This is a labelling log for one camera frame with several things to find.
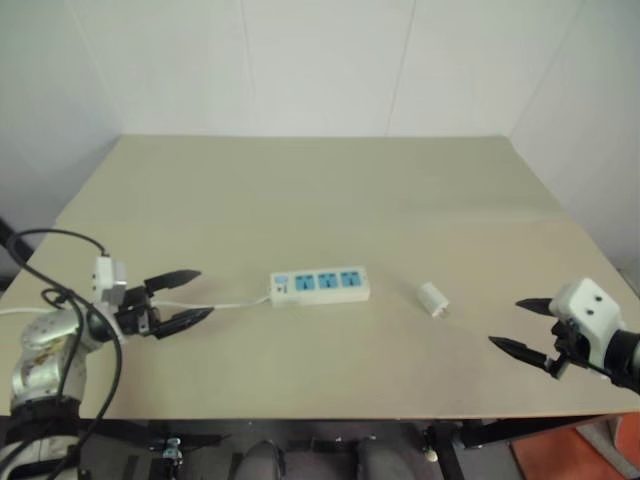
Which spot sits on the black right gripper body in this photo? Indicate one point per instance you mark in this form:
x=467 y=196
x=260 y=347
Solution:
x=567 y=345

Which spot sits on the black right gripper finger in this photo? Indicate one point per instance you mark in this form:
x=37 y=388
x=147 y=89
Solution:
x=522 y=352
x=537 y=305

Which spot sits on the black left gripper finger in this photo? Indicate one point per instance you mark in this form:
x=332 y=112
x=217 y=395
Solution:
x=172 y=279
x=182 y=320

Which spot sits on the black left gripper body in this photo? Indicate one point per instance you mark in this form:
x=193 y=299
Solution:
x=134 y=312

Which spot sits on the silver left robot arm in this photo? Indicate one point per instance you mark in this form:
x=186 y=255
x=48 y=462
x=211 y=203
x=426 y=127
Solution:
x=42 y=345

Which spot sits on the white plug adapter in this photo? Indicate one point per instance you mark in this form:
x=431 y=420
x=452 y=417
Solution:
x=432 y=297

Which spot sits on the white power strip blue sockets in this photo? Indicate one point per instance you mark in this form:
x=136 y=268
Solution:
x=320 y=287

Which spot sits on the silver blue table clamp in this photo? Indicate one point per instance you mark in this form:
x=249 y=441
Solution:
x=172 y=446

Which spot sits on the black stand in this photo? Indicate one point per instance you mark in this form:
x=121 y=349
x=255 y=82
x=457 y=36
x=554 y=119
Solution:
x=10 y=250

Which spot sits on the dark rounded shape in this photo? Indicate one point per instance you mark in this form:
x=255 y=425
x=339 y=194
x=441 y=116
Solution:
x=260 y=462

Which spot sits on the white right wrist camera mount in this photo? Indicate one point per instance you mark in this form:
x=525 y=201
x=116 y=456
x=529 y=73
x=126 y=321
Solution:
x=592 y=312

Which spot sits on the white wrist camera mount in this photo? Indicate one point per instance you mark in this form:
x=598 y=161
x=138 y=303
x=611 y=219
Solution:
x=592 y=312
x=107 y=277

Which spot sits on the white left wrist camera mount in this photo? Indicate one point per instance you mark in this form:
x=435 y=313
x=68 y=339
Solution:
x=107 y=277

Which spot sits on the black metal table frame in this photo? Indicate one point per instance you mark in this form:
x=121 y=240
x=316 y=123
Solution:
x=500 y=430

